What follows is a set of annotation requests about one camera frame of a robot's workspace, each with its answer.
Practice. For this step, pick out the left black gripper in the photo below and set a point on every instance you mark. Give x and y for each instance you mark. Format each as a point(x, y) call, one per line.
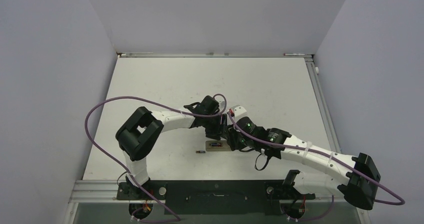
point(219, 131)

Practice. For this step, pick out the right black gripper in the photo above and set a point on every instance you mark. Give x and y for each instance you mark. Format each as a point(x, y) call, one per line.
point(232, 140)

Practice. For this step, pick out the beige remote control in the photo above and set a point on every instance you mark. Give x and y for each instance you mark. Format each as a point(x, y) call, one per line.
point(225, 146)

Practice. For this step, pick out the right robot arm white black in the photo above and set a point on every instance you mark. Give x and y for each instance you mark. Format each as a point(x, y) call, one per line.
point(355, 178)

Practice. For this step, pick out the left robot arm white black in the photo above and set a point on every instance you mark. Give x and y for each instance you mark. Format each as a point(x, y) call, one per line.
point(138, 135)

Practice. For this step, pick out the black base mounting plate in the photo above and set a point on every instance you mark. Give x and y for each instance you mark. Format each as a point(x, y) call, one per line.
point(269, 197)

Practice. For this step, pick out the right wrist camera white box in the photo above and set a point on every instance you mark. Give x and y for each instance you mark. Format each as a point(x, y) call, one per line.
point(238, 111)

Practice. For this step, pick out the aluminium frame rail back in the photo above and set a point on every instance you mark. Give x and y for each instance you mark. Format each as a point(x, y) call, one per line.
point(214, 55)

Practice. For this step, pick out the aluminium frame rail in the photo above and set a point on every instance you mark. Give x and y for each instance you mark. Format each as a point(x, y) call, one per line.
point(214, 55)
point(323, 108)

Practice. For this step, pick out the aluminium frame rail right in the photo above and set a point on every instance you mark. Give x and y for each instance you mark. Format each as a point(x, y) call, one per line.
point(323, 108)

